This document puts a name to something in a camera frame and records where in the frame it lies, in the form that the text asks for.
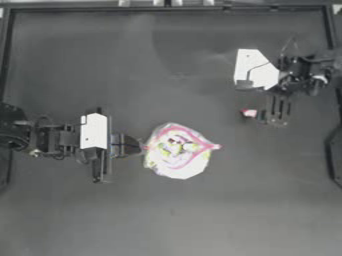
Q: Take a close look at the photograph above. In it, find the red candy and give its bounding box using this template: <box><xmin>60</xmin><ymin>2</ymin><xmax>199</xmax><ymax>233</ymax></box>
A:
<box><xmin>239</xmin><ymin>107</ymin><xmax>259</xmax><ymax>119</ymax></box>

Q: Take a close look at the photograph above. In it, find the clear bag with pink zip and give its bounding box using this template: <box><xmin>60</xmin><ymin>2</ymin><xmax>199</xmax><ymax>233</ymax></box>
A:
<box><xmin>142</xmin><ymin>122</ymin><xmax>223</xmax><ymax>181</ymax></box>

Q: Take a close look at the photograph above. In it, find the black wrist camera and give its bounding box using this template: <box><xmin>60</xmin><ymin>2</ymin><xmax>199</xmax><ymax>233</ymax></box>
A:
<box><xmin>234</xmin><ymin>79</ymin><xmax>257</xmax><ymax>92</ymax></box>
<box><xmin>82</xmin><ymin>148</ymin><xmax>107</xmax><ymax>164</ymax></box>

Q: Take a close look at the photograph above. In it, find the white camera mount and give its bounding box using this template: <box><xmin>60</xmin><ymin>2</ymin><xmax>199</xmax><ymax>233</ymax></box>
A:
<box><xmin>79</xmin><ymin>112</ymin><xmax>110</xmax><ymax>150</ymax></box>
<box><xmin>233</xmin><ymin>48</ymin><xmax>282</xmax><ymax>91</ymax></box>

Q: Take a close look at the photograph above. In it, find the thin black camera cable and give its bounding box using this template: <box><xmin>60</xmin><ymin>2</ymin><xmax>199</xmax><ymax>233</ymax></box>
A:
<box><xmin>245</xmin><ymin>60</ymin><xmax>273</xmax><ymax>82</ymax></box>

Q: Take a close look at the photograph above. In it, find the black metal frame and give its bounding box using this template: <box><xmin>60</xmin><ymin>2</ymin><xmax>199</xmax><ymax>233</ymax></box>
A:
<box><xmin>0</xmin><ymin>1</ymin><xmax>342</xmax><ymax>84</ymax></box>

